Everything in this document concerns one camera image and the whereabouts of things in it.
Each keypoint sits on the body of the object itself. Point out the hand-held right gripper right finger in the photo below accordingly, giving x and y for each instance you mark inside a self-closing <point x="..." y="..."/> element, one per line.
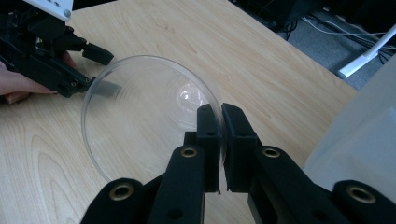
<point x="243" y="155"/>

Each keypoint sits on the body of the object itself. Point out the clear plastic cup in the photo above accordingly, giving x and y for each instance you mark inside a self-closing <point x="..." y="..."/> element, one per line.
<point x="140" y="124"/>

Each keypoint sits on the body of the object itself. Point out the white desk frame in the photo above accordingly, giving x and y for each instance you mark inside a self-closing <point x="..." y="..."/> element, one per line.
<point x="367" y="56"/>

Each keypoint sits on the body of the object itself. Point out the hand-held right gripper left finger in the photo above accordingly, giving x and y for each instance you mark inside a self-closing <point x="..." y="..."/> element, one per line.
<point x="199" y="149"/>

